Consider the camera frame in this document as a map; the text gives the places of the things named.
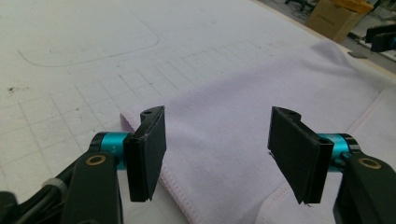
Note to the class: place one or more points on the white grid mat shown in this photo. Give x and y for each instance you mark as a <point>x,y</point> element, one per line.
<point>93,46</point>

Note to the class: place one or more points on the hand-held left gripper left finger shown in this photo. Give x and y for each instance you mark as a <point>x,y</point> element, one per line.
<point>146,155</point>

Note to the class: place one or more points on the brown cardboard box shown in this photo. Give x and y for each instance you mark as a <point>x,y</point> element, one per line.
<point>333,18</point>

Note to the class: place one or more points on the pale lilac towel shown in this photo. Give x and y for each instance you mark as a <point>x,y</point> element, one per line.
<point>224,124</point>

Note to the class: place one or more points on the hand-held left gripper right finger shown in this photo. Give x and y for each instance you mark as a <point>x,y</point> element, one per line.
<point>295,152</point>

